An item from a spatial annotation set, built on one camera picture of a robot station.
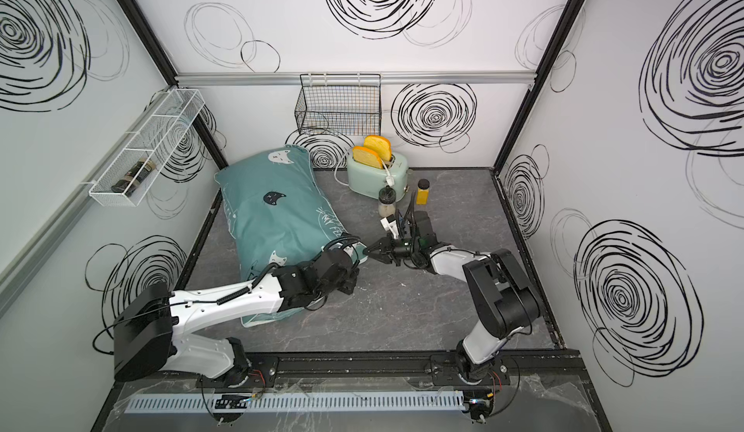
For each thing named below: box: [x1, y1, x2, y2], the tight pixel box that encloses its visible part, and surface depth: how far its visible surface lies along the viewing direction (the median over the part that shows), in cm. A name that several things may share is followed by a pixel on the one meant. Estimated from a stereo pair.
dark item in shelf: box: [111, 157, 156, 197], surface depth 69 cm
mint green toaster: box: [346, 154, 410, 202], surface depth 102 cm
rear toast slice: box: [364, 134, 393, 162], surface depth 101 cm
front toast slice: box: [351, 146, 384, 170], surface depth 100 cm
